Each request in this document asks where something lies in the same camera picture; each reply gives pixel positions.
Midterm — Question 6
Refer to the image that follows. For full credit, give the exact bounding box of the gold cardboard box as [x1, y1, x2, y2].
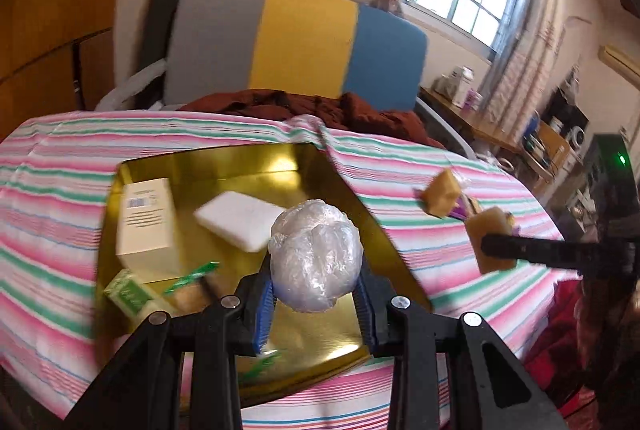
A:
[94, 141, 434, 411]

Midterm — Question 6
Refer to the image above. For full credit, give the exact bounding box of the plastic ball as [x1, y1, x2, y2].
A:
[268, 199, 365, 313]

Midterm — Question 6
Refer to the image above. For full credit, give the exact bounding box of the striped tablecloth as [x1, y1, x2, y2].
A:
[0, 110, 585, 430]

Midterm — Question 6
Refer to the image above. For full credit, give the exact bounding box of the white box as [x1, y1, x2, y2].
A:
[193, 190, 287, 253]

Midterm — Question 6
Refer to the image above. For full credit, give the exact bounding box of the wooden shelf desk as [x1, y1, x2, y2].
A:
[520, 110, 587, 192]

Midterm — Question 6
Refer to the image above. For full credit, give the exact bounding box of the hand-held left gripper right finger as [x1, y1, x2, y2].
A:
[354, 259, 569, 430]

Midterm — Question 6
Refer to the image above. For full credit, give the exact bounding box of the small green box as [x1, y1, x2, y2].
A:
[102, 269, 177, 327]

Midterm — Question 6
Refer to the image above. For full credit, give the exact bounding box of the brown snack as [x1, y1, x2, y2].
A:
[419, 169, 464, 217]
[466, 206, 519, 275]

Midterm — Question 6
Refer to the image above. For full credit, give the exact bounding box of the cream carton box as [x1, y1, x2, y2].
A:
[115, 177, 182, 282]

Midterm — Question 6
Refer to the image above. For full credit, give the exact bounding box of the white container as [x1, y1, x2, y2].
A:
[451, 66, 474, 107]

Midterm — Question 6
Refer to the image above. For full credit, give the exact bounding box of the air conditioner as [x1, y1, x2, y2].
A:
[598, 44, 640, 80]

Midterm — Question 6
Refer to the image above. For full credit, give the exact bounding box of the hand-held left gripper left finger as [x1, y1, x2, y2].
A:
[65, 271, 275, 430]

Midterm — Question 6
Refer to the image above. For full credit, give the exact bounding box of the wooden wardrobe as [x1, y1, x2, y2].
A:
[0, 0, 137, 143]

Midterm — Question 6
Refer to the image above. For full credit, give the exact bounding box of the red clothing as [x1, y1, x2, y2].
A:
[521, 279, 603, 413]

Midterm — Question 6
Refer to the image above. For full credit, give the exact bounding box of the grey yellow blue chair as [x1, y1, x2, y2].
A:
[95, 0, 477, 157]

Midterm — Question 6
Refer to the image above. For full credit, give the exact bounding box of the green packet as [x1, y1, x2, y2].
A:
[164, 260, 222, 297]
[239, 349, 282, 382]

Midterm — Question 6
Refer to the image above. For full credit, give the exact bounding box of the purple packet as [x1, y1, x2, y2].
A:
[450, 194, 483, 223]

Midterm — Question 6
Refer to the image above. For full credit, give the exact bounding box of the rust brown cloth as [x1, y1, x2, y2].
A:
[177, 89, 447, 149]

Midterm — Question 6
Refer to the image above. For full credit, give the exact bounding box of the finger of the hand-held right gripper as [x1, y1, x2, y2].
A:
[481, 233, 602, 272]

